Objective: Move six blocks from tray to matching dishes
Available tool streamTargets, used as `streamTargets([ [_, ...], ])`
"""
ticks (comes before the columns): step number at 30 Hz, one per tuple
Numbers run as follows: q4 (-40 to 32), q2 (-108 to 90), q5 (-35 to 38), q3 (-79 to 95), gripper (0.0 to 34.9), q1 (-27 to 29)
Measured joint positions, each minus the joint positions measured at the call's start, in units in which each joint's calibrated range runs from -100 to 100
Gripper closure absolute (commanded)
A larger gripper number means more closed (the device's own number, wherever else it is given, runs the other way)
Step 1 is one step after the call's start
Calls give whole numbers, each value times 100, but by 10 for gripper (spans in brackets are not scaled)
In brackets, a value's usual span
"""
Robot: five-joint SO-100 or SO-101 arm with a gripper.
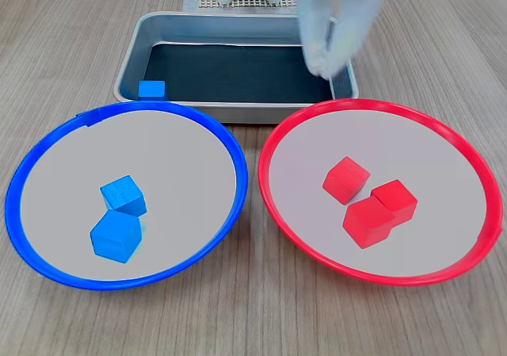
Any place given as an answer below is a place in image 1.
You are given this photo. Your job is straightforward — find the red cube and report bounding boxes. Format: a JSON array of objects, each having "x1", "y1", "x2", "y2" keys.
[
  {"x1": 370, "y1": 179, "x2": 419, "y2": 228},
  {"x1": 342, "y1": 196, "x2": 397, "y2": 250},
  {"x1": 322, "y1": 156, "x2": 372, "y2": 205}
]

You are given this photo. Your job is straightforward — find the blue cube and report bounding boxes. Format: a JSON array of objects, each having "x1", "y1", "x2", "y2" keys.
[
  {"x1": 99, "y1": 174, "x2": 148, "y2": 218},
  {"x1": 138, "y1": 80, "x2": 166, "y2": 100},
  {"x1": 90, "y1": 209, "x2": 143, "y2": 264}
]

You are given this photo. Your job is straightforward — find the black tray mat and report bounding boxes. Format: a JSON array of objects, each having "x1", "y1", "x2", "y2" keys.
[{"x1": 143, "y1": 42, "x2": 333, "y2": 104}]

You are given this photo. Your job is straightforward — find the steel tray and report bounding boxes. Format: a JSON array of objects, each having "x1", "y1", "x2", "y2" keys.
[{"x1": 113, "y1": 10, "x2": 360, "y2": 125}]

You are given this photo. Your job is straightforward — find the white plate red rim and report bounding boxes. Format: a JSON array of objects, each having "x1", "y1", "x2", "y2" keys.
[{"x1": 257, "y1": 98, "x2": 505, "y2": 288}]

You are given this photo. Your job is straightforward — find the white plate blue rim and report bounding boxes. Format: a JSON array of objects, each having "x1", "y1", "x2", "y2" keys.
[{"x1": 4, "y1": 100, "x2": 250, "y2": 292}]

